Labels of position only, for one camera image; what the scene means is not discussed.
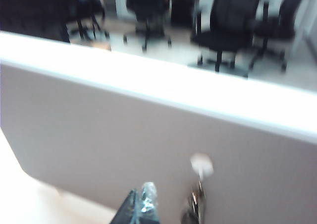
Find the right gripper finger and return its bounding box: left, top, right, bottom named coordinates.
left=111, top=181, right=159, bottom=224

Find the bunch of keys with black fob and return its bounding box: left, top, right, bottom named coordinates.
left=182, top=179, right=208, bottom=224

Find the grey desk partition panel with hook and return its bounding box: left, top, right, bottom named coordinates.
left=0, top=30, right=317, bottom=224

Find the black waste bin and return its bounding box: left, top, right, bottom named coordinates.
left=170, top=0, right=200, bottom=28

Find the black mesh office chair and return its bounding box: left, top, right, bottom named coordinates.
left=250, top=0, right=310, bottom=72
left=123, top=0, right=173, bottom=53
left=67, top=0, right=110, bottom=40
left=192, top=0, right=264, bottom=73

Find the black office chair with headrest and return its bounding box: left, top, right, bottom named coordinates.
left=0, top=0, right=78, bottom=43

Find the white adhesive wall hook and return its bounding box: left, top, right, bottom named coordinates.
left=190, top=153, right=214, bottom=181

